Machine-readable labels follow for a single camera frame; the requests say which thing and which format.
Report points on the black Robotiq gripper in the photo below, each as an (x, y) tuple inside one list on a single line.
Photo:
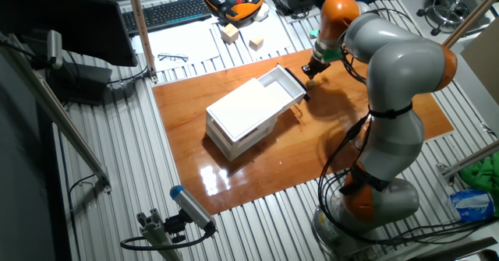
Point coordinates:
[(317, 67)]

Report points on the small wooden cube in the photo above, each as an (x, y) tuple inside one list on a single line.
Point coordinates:
[(310, 84)]

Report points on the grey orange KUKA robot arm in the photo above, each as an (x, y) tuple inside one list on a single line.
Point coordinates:
[(401, 78)]

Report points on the white plastic drawer cabinet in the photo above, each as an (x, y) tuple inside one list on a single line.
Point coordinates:
[(241, 111)]

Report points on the white lower drawer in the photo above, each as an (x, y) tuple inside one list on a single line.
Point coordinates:
[(249, 143)]

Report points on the plain white paper sheet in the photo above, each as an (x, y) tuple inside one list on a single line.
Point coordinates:
[(273, 33)]

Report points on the medium wooden cube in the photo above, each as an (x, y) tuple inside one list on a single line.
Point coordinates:
[(256, 43)]

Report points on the white egg shaped object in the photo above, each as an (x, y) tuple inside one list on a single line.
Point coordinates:
[(262, 12)]

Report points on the large wooden cube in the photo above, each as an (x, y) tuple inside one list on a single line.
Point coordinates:
[(230, 33)]

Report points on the glossy orange wooden board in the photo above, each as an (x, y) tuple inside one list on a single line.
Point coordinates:
[(195, 105)]

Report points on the printed white paper sheet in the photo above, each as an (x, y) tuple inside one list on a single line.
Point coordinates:
[(183, 43)]

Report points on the black rimmed eyeglasses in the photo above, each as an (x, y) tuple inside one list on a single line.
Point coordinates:
[(173, 57)]

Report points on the chrome swivel stool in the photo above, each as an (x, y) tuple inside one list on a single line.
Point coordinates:
[(448, 9)]

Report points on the black computer keyboard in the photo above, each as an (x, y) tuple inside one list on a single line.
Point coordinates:
[(167, 13)]

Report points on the brown cardboard panel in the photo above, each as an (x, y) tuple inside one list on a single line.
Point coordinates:
[(483, 62)]

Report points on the green cloth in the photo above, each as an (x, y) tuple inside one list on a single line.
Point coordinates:
[(483, 175)]

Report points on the blue white plastic bag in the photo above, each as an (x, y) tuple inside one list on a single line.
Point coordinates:
[(471, 205)]

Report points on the black monitor base box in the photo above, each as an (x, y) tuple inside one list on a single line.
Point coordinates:
[(82, 82)]

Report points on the black computer monitor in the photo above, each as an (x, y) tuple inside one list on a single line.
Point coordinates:
[(70, 23)]

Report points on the green printed wrist mount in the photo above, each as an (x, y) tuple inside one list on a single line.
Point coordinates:
[(331, 55)]

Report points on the aluminium frame bar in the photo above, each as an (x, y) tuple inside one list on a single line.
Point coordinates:
[(58, 115), (141, 27), (468, 19), (471, 159)]

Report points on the silver camera with blue cap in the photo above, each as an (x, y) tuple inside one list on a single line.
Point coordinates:
[(191, 206)]

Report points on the aluminium profile camera stand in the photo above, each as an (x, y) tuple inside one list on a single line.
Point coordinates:
[(156, 235)]

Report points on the silver grey depth camera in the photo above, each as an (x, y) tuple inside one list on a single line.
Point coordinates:
[(54, 48)]

